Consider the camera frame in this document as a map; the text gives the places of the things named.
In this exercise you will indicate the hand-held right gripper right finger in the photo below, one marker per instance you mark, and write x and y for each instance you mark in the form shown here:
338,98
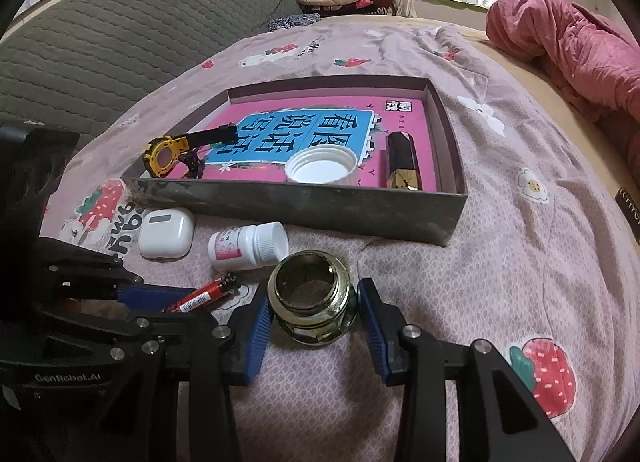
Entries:
372,337

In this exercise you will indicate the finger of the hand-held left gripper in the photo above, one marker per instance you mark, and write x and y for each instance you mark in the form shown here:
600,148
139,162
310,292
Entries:
175,322
150,298

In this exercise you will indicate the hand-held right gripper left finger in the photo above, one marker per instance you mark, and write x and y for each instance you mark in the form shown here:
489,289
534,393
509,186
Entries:
256,327

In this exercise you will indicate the red lighter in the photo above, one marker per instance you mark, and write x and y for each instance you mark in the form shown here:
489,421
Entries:
200,298

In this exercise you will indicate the grey cardboard box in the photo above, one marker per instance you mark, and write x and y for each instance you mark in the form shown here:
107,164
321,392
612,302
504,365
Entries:
300,214

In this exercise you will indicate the yellow black wrist watch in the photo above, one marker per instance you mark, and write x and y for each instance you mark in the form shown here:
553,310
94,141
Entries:
172,144

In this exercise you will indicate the white jar lid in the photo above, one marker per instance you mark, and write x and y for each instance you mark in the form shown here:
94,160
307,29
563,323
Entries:
320,172

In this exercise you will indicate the black and gold lipstick box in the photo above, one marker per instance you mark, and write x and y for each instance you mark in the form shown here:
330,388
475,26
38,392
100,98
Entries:
402,157

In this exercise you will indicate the white earbuds case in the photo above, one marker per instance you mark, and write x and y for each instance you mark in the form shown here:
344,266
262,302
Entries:
167,234

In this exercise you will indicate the white pill bottle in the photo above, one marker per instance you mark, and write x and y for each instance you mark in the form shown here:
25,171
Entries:
250,244

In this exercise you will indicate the strawberry printed blanket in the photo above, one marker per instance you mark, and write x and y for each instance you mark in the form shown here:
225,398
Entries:
500,267

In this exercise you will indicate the pink book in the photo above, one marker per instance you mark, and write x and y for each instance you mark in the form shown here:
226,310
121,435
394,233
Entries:
417,119

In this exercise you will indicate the black labelled item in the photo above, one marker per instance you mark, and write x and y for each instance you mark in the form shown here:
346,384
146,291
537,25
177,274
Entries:
631,212

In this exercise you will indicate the dark patterned cloth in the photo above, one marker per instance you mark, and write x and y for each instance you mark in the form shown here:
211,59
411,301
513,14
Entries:
292,22

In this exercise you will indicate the pink quilt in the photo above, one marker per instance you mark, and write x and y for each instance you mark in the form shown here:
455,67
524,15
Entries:
575,42

